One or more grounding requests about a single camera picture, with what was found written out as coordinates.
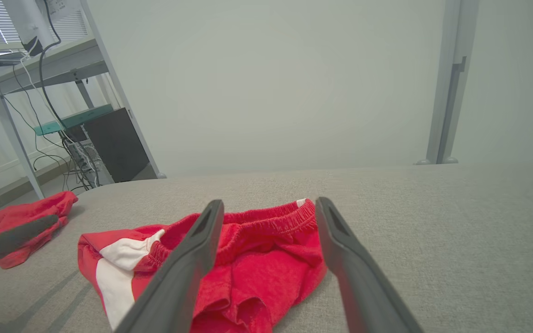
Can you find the white perforated case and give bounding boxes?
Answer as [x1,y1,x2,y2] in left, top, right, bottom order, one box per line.
[65,139,114,186]

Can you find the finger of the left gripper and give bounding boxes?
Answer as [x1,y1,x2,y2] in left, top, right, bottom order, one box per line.
[0,215,59,279]

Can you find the white desktop device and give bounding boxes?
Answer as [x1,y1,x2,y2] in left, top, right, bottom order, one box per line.
[2,0,56,47]

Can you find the black computer tower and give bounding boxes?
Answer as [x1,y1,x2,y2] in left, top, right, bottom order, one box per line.
[84,107,152,183]

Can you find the thick black cable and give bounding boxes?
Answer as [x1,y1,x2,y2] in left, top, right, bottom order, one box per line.
[39,0,100,188]

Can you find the red shirt with white sleeves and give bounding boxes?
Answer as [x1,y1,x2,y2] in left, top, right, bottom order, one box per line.
[0,191,79,270]

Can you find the teal flat box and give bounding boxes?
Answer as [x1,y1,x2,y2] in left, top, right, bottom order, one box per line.
[34,104,114,136]

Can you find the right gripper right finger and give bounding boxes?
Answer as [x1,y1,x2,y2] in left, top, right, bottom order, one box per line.
[315,197,427,333]

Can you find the black desk adapter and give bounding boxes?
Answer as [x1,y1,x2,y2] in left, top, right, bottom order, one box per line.
[21,36,44,57]

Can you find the white grey desk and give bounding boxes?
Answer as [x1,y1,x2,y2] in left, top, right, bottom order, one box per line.
[0,36,112,200]

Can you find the grey double partition post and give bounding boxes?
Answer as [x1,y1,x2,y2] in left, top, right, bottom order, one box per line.
[415,0,480,166]

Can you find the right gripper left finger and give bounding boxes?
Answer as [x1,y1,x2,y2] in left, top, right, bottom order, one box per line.
[114,199,225,333]

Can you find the red shorts with white stripe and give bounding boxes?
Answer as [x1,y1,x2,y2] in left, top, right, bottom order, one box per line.
[78,198,328,333]

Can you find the grey slim partition post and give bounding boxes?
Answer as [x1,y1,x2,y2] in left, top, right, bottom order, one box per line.
[79,0,167,179]

